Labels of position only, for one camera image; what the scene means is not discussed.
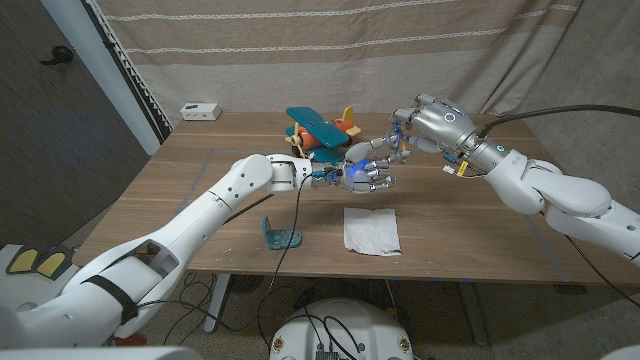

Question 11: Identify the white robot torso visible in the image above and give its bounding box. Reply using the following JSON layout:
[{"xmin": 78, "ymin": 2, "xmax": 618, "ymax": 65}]
[{"xmin": 268, "ymin": 297, "xmax": 415, "ymax": 360}]

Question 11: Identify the white door frame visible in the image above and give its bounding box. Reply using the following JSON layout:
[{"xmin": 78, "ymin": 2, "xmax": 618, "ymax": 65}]
[{"xmin": 39, "ymin": 0, "xmax": 164, "ymax": 156}]

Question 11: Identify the yellow and black foot pedal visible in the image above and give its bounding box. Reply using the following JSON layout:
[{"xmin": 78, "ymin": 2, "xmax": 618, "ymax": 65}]
[
  {"xmin": 4, "ymin": 243, "xmax": 41, "ymax": 276},
  {"xmin": 37, "ymin": 245, "xmax": 75, "ymax": 281}
]

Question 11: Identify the beige striped curtain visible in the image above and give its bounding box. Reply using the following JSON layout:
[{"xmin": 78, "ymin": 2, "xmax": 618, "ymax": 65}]
[{"xmin": 82, "ymin": 0, "xmax": 584, "ymax": 144}]

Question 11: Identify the grey table leg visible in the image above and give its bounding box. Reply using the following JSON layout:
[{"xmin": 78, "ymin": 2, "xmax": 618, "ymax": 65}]
[{"xmin": 457, "ymin": 282, "xmax": 489, "ymax": 347}]

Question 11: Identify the teal and orange toy airplane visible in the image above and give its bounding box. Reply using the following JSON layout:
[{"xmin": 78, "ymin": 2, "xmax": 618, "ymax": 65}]
[{"xmin": 284, "ymin": 105, "xmax": 362, "ymax": 164}]

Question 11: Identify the white power strip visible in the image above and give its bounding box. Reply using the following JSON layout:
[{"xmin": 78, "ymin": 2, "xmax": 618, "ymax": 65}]
[{"xmin": 179, "ymin": 102, "xmax": 222, "ymax": 122}]

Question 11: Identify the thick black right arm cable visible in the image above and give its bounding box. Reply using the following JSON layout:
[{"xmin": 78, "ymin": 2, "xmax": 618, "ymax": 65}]
[{"xmin": 477, "ymin": 104, "xmax": 640, "ymax": 139}]

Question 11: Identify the red floor object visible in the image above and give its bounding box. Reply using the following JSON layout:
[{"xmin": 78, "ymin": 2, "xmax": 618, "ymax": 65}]
[{"xmin": 113, "ymin": 333, "xmax": 149, "ymax": 348}]

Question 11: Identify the teal toy flip phone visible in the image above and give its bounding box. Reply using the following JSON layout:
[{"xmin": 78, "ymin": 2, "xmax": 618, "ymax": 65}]
[{"xmin": 261, "ymin": 215, "xmax": 303, "ymax": 251}]

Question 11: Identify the white tissue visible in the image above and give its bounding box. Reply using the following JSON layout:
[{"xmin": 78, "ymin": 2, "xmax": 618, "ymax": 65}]
[{"xmin": 342, "ymin": 206, "xmax": 403, "ymax": 257}]

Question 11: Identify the dark wooden door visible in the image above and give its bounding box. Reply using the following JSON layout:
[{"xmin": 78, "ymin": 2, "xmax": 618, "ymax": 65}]
[{"xmin": 0, "ymin": 0, "xmax": 151, "ymax": 249}]

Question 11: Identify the white table leg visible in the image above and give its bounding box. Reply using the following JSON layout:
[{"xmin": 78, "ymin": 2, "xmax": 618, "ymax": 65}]
[{"xmin": 203, "ymin": 273, "xmax": 232, "ymax": 334}]

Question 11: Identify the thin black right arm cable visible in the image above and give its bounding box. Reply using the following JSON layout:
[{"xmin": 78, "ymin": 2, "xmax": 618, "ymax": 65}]
[{"xmin": 564, "ymin": 234, "xmax": 640, "ymax": 309}]

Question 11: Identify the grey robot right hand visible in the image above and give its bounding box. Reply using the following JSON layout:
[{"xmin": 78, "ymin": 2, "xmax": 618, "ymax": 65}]
[{"xmin": 389, "ymin": 93, "xmax": 511, "ymax": 174}]

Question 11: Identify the black door handle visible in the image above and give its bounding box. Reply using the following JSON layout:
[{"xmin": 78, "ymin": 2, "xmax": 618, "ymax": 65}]
[{"xmin": 39, "ymin": 44, "xmax": 75, "ymax": 66}]

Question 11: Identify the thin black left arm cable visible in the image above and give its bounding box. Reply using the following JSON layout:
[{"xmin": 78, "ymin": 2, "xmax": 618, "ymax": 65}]
[{"xmin": 255, "ymin": 174, "xmax": 314, "ymax": 351}]

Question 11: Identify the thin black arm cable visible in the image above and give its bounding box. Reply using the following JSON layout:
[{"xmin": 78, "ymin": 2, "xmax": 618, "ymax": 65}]
[
  {"xmin": 564, "ymin": 234, "xmax": 640, "ymax": 309},
  {"xmin": 255, "ymin": 174, "xmax": 314, "ymax": 351}
]

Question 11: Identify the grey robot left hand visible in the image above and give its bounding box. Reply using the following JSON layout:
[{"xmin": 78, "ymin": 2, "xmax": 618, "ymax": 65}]
[{"xmin": 309, "ymin": 138, "xmax": 412, "ymax": 195}]

